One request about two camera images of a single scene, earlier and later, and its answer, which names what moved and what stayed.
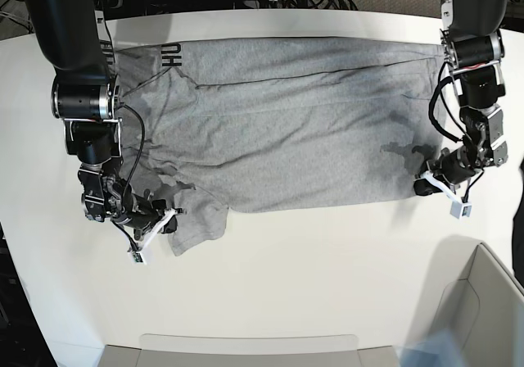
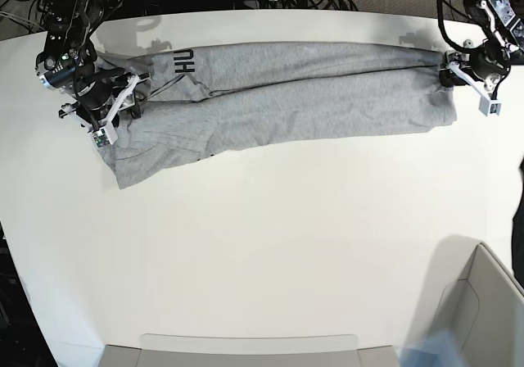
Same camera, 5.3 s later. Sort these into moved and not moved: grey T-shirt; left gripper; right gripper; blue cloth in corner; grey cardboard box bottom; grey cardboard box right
Moved: right gripper; left gripper; grey T-shirt
Not moved: blue cloth in corner; grey cardboard box bottom; grey cardboard box right
